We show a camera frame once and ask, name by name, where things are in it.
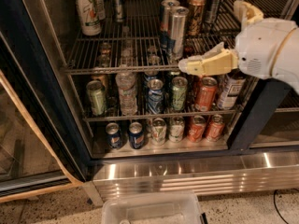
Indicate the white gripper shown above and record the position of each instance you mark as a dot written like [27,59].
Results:
[259,48]

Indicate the silver redbull can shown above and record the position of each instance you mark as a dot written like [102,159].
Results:
[176,31]
[164,18]

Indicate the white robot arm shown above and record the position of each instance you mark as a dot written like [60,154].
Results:
[265,48]

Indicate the dark tall can back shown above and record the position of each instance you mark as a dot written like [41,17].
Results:
[212,7]

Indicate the gold black tall can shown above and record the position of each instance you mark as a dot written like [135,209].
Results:
[196,12]

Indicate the orange can middle shelf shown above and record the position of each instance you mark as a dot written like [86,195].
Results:
[206,93]

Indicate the green can centre middle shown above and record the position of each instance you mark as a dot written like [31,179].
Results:
[178,92]

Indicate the right orange can bottom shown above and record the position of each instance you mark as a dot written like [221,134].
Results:
[215,128]

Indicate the orange can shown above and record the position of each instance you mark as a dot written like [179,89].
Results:
[196,128]
[215,128]

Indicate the blue silver can middle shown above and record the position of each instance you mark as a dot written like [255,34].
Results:
[155,96]

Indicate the left orange can bottom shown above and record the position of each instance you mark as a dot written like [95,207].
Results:
[196,128]

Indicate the right white green can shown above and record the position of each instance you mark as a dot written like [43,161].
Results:
[176,129]

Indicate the white green can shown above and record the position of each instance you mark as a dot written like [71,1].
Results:
[158,131]
[176,129]

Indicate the left white green can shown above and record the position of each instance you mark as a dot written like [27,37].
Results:
[158,131]

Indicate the slim silver can back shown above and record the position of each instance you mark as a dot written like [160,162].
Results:
[118,10]

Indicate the right blue pepsi can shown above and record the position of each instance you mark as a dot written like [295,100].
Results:
[136,135]

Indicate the blue pepsi can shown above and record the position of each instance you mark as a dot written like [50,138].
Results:
[136,135]
[113,132]

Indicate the white arizona tall can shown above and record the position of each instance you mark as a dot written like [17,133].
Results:
[88,17]

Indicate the green can left middle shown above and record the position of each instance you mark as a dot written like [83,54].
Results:
[97,96]

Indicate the left blue pepsi can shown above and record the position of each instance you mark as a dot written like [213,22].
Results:
[113,132]

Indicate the steel fridge base grille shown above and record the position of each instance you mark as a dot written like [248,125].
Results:
[204,176]

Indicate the glass fridge door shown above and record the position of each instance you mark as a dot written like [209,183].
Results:
[29,165]

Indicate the white label dark bottle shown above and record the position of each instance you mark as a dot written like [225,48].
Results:
[230,87]

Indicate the clear water bottle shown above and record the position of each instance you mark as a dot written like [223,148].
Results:
[127,92]

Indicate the clear plastic bin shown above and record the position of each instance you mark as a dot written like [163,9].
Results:
[181,207]

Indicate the dark fridge centre post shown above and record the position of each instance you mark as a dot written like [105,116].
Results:
[262,104]

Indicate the middle wire shelf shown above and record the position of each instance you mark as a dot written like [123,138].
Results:
[188,112]

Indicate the wire shelf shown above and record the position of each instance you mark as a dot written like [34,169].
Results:
[188,112]
[139,35]

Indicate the top wire shelf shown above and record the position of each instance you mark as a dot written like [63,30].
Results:
[139,35]

